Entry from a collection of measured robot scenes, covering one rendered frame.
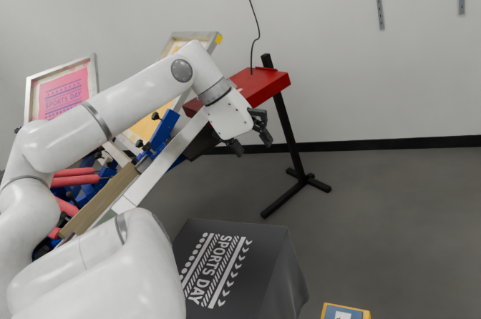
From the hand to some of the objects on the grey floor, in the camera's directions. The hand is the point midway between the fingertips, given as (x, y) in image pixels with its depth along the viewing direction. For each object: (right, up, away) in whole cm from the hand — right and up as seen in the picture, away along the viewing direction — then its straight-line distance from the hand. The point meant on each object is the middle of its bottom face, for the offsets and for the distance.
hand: (253, 146), depth 83 cm
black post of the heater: (+38, -47, +204) cm, 213 cm away
